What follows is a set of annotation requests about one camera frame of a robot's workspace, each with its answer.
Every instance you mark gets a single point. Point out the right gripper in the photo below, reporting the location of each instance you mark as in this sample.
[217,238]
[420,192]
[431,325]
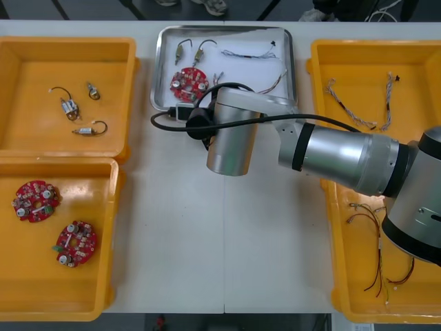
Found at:
[197,123]

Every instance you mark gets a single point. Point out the round red circuit board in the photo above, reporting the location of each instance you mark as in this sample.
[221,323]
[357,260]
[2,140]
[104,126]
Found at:
[77,243]
[187,81]
[34,201]

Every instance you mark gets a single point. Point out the steel tray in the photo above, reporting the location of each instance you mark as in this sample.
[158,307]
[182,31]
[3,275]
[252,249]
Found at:
[156,62]

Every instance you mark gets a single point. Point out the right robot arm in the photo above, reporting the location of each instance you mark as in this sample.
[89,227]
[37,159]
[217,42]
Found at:
[337,151]

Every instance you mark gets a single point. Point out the white sheet liner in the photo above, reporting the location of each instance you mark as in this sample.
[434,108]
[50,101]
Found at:
[241,74]

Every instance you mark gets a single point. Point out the group of metal solenoids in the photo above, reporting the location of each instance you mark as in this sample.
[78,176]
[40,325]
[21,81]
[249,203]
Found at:
[84,130]

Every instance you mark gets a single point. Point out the person's foot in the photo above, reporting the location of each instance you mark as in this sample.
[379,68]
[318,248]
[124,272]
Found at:
[311,15]
[215,7]

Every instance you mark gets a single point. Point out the black chair leg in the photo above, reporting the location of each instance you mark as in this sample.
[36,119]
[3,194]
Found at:
[136,10]
[267,12]

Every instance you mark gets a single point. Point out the yellow-orange plastic bin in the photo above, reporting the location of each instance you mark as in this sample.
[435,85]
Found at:
[41,289]
[358,307]
[20,145]
[358,69]

